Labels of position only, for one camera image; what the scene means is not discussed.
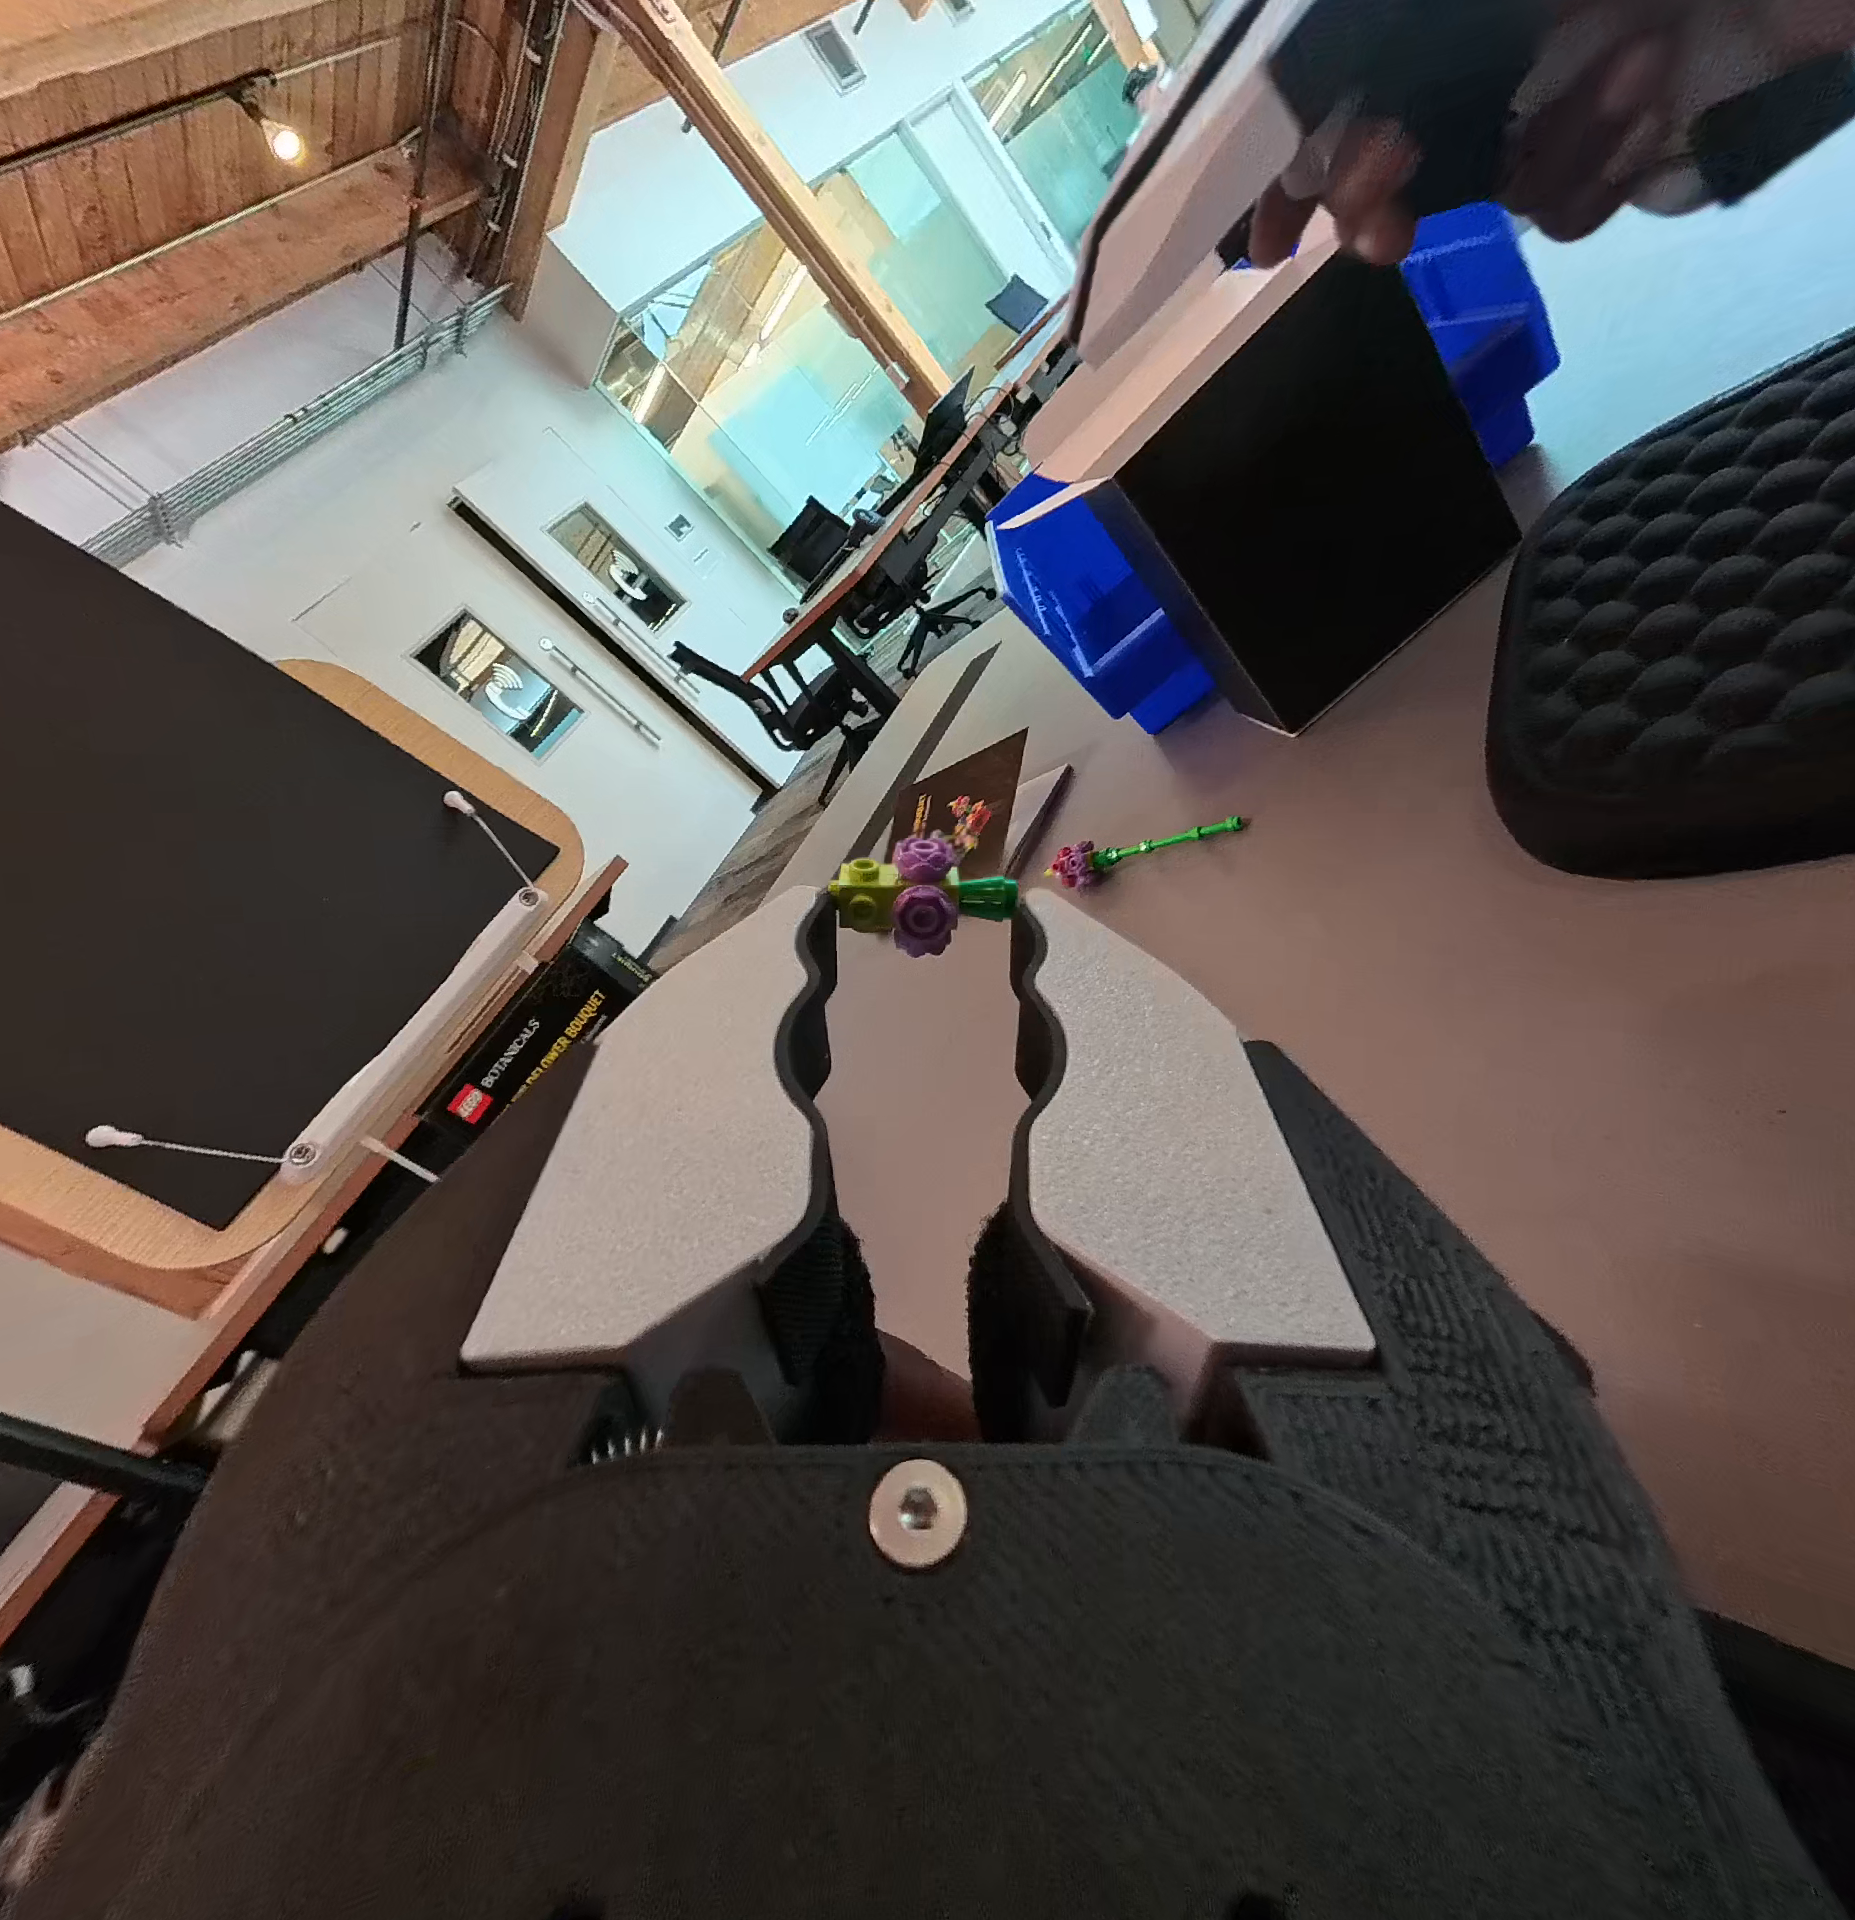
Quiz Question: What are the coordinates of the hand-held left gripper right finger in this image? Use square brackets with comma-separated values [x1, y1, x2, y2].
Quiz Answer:
[1009, 889, 1382, 1375]

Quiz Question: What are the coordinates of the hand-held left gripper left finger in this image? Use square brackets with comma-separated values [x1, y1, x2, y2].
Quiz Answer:
[461, 885, 855, 1375]

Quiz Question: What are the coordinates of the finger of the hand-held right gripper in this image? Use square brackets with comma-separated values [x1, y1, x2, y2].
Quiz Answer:
[1070, 0, 1311, 360]

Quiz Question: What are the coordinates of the lego flower with green stem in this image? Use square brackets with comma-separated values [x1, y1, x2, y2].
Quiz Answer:
[1045, 815, 1252, 895]

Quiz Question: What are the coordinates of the black carton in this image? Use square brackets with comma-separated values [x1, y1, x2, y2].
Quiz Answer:
[1026, 224, 1524, 737]

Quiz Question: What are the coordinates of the purple toy flower cluster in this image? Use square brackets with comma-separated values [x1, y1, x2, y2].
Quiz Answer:
[826, 833, 1023, 960]

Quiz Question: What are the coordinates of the black lego set box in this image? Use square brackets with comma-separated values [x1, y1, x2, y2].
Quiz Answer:
[444, 923, 660, 1134]

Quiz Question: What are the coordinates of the lego instruction booklet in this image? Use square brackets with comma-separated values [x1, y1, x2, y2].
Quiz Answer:
[884, 727, 1077, 878]

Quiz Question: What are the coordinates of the blue plastic bin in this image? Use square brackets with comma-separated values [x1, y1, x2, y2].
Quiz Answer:
[1401, 203, 1562, 468]
[984, 472, 1222, 737]

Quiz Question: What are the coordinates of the black office chair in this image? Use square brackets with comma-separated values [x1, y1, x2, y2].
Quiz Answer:
[670, 637, 869, 753]

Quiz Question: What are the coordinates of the brown office desk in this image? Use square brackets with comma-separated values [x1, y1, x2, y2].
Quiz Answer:
[741, 344, 1079, 706]

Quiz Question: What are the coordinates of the black panel with wooden rim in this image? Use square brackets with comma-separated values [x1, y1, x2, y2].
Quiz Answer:
[0, 480, 587, 1322]

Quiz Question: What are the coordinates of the black honeycomb cushion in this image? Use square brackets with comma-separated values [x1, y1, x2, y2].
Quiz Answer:
[1485, 315, 1855, 883]

